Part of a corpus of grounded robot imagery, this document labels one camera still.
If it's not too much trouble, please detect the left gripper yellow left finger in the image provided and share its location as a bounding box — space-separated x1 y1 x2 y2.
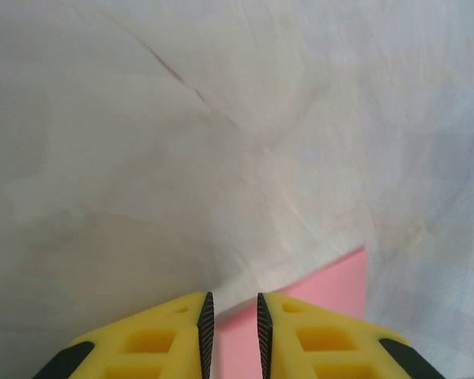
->
33 291 215 379

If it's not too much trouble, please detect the pink square cloth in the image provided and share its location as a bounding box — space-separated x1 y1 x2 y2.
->
215 245 369 379

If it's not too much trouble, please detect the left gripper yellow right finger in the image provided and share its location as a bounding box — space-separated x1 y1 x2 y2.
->
256 291 446 379

